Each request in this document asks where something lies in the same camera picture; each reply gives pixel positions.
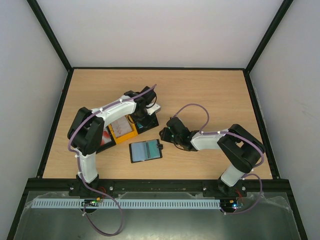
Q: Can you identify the black card holder wallet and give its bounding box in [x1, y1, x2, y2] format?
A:
[129, 139, 164, 164]

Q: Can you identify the teal credit card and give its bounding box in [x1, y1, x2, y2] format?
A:
[145, 139, 162, 160]

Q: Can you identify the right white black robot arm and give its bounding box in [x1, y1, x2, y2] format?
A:
[159, 117, 266, 196]

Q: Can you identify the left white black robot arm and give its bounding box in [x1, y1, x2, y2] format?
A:
[67, 86, 161, 184]

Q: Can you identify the black bin with teal cards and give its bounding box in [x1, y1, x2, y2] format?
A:
[127, 113, 159, 134]

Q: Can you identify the teal cards stack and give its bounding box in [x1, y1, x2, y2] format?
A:
[135, 122, 145, 130]

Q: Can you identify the yellow bin with white cards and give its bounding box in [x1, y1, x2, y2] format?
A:
[107, 115, 138, 145]

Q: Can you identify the red white cards stack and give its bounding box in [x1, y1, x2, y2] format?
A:
[100, 129, 112, 146]

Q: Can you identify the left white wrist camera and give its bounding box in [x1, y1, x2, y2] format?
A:
[145, 102, 161, 116]

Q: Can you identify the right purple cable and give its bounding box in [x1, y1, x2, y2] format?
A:
[172, 103, 265, 216]

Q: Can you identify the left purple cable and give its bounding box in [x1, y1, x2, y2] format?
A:
[67, 83, 158, 187]

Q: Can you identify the black cage frame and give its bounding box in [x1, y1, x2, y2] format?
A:
[6, 0, 310, 240]

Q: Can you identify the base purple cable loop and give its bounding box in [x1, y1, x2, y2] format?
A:
[81, 193, 125, 236]

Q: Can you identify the light blue slotted cable duct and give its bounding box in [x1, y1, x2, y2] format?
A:
[31, 198, 221, 210]

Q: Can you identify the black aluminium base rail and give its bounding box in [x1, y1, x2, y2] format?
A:
[23, 178, 293, 199]

